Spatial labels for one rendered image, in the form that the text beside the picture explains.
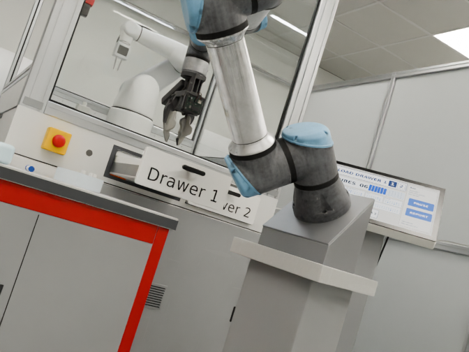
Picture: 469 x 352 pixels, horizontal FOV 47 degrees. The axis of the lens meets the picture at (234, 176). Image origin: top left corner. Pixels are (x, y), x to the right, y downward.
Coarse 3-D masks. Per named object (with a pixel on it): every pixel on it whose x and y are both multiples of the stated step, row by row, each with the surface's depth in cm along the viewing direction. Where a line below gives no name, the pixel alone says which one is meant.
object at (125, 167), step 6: (114, 162) 182; (120, 162) 177; (126, 162) 171; (132, 162) 167; (138, 162) 162; (114, 168) 179; (120, 168) 174; (126, 168) 169; (132, 168) 164; (114, 174) 178; (120, 174) 173; (126, 174) 167; (132, 174) 162; (132, 180) 184
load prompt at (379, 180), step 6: (342, 168) 231; (348, 168) 231; (342, 174) 228; (348, 174) 228; (354, 174) 228; (360, 174) 228; (366, 174) 228; (366, 180) 225; (372, 180) 225; (378, 180) 226; (384, 180) 226; (390, 180) 226; (390, 186) 223; (396, 186) 223; (402, 186) 223
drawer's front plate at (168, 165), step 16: (144, 160) 153; (160, 160) 155; (176, 160) 158; (144, 176) 153; (160, 176) 156; (176, 176) 158; (192, 176) 160; (208, 176) 163; (224, 176) 165; (176, 192) 158; (192, 192) 161; (208, 192) 163; (224, 192) 166
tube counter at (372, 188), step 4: (360, 184) 223; (364, 184) 224; (368, 184) 224; (372, 184) 224; (360, 188) 222; (364, 188) 222; (368, 188) 222; (372, 188) 222; (376, 188) 222; (380, 188) 222; (384, 188) 222; (376, 192) 220; (380, 192) 220; (384, 192) 220; (388, 192) 220; (392, 192) 220; (396, 192) 220; (400, 192) 220; (392, 196) 218; (396, 196) 218; (400, 196) 218; (404, 196) 218
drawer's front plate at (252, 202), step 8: (232, 200) 204; (240, 200) 205; (248, 200) 207; (256, 200) 209; (208, 208) 199; (240, 208) 206; (256, 208) 209; (232, 216) 204; (240, 216) 206; (248, 216) 208
